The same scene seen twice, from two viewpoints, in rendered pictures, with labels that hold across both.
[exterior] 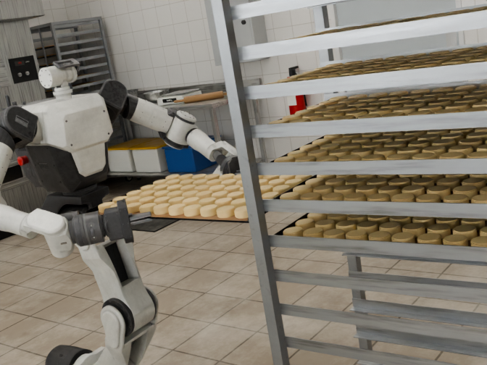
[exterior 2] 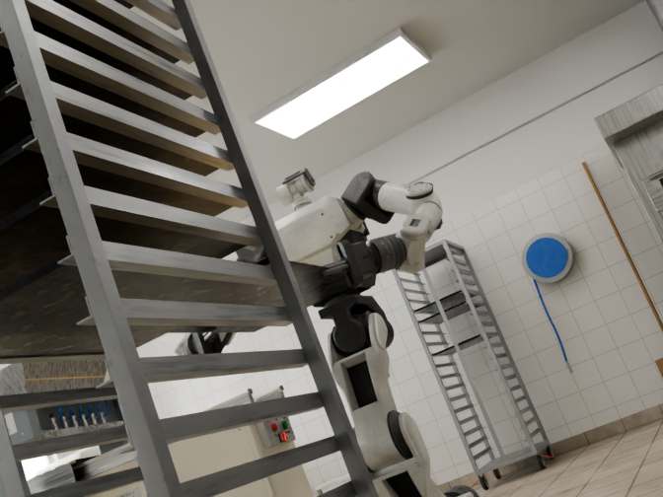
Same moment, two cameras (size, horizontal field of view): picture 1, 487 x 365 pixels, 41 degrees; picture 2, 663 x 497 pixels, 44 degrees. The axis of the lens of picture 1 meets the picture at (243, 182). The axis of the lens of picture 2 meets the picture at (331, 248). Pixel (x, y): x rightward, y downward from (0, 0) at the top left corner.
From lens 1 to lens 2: 2.55 m
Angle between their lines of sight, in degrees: 76
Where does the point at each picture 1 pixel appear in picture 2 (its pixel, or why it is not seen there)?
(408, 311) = (304, 457)
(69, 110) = (283, 224)
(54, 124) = not seen: hidden behind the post
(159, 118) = (398, 201)
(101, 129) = (322, 234)
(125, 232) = (200, 347)
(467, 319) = (260, 473)
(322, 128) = not seen: hidden behind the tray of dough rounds
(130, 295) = (362, 421)
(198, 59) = not seen: outside the picture
